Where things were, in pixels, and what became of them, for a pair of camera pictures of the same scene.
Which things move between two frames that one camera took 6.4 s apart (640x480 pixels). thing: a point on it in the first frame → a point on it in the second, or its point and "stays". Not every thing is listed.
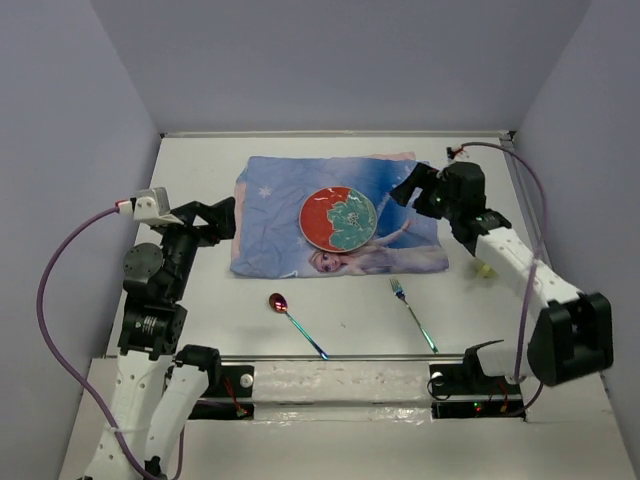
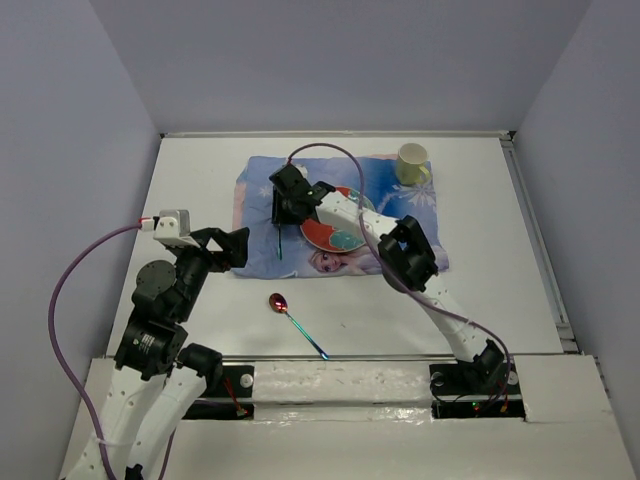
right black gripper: (424, 176) → (278, 214)
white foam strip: (341, 381) stays
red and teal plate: (338, 219) stays
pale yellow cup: (486, 271) → (409, 167)
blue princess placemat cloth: (271, 192) stays
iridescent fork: (400, 292) → (279, 242)
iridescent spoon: (279, 304) stays
